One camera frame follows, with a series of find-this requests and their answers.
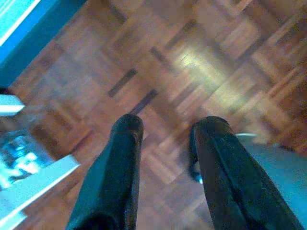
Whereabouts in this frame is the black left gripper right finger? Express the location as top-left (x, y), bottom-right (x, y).
top-left (188, 116), bottom-right (305, 230)

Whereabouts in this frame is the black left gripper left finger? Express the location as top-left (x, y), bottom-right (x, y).
top-left (66, 114), bottom-right (144, 230)

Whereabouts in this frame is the dark green door frame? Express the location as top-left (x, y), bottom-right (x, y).
top-left (0, 0), bottom-right (88, 87)

